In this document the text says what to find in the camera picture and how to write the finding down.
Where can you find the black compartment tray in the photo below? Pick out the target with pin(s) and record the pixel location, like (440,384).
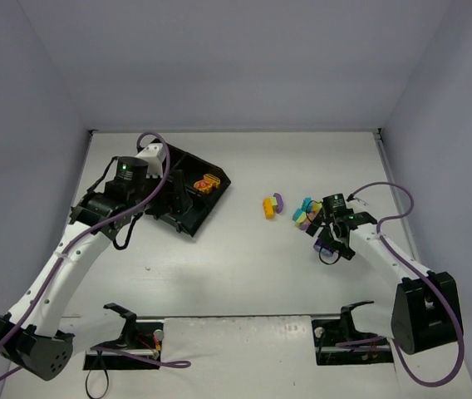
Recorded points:
(194,168)

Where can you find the purple flower lego block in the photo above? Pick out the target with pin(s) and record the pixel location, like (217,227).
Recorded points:
(324,247)

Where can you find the orange and lime lego stack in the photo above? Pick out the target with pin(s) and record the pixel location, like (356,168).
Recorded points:
(270,207)

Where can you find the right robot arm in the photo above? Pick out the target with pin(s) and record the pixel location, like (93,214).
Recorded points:
(425,311)

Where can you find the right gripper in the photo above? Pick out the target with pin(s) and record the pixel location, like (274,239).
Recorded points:
(319,224)

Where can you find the mixed lego cluster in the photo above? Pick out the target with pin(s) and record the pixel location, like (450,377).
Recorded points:
(303,220)

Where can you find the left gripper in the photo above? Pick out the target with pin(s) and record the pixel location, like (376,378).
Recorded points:
(171,204)

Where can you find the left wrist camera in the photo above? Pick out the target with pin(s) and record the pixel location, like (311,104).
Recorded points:
(154,155)

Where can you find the purple arch lego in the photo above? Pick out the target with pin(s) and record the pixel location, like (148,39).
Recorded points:
(277,201)

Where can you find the orange rounded lego block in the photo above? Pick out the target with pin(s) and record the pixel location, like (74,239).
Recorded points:
(207,184)

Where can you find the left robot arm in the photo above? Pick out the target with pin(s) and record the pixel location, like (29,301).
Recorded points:
(30,332)

